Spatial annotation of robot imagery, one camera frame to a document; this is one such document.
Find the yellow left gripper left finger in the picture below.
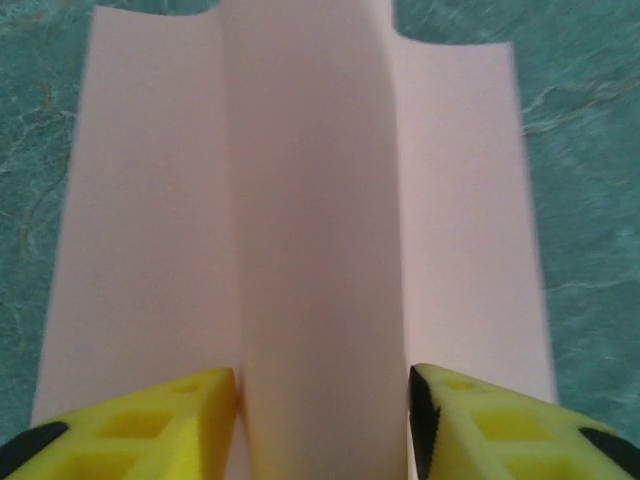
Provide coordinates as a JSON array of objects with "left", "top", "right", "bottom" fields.
[{"left": 0, "top": 366, "right": 251, "bottom": 480}]

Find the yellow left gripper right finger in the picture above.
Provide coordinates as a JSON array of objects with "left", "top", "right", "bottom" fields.
[{"left": 408, "top": 363, "right": 640, "bottom": 480}]

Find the pink paper sheet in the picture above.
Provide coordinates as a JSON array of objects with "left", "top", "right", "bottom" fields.
[{"left": 29, "top": 0, "right": 559, "bottom": 480}]

